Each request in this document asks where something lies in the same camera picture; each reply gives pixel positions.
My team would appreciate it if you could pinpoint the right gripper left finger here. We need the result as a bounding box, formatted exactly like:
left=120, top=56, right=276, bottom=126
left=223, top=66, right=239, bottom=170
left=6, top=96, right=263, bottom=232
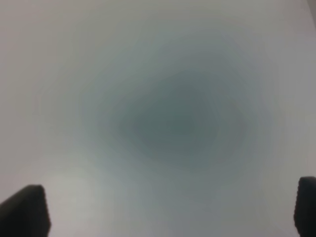
left=0, top=185, right=51, bottom=237

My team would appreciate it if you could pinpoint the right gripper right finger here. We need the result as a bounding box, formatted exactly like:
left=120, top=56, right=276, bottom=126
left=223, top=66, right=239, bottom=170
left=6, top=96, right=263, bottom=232
left=293, top=176, right=316, bottom=237

